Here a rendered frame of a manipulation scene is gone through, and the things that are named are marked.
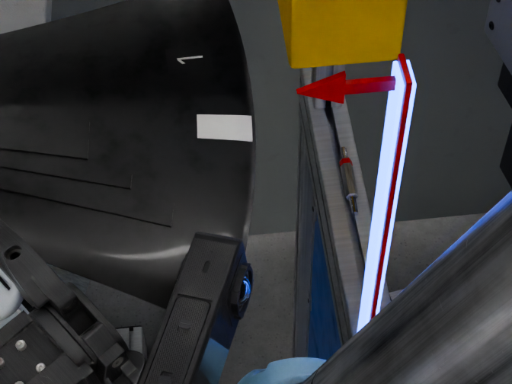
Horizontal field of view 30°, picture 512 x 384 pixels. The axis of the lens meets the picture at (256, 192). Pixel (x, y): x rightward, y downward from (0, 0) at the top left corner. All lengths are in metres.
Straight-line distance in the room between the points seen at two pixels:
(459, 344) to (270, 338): 1.44
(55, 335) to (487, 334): 0.19
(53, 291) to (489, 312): 0.19
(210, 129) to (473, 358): 0.23
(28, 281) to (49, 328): 0.02
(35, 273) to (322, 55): 0.46
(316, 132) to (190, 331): 0.55
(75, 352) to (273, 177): 1.34
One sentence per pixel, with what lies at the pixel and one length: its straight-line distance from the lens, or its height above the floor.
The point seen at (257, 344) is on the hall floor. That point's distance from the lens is 1.81.
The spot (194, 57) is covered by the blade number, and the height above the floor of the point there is 1.18.
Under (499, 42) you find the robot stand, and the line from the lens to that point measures 1.00.
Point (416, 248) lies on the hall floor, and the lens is 1.95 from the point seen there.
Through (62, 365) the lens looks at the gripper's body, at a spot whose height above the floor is 1.21.
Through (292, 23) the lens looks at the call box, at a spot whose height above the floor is 1.04.
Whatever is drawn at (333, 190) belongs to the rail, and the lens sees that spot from 0.92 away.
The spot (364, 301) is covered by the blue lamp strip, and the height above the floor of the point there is 0.94.
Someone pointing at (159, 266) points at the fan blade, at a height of 1.16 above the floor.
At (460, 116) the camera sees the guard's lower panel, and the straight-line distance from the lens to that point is 1.71.
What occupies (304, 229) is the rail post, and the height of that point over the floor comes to 0.61.
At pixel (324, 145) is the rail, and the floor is 0.86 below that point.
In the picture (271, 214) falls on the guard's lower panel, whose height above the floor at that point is 0.11.
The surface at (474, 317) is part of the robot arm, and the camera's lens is 0.38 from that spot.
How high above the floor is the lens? 1.58
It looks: 52 degrees down
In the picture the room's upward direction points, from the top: 2 degrees counter-clockwise
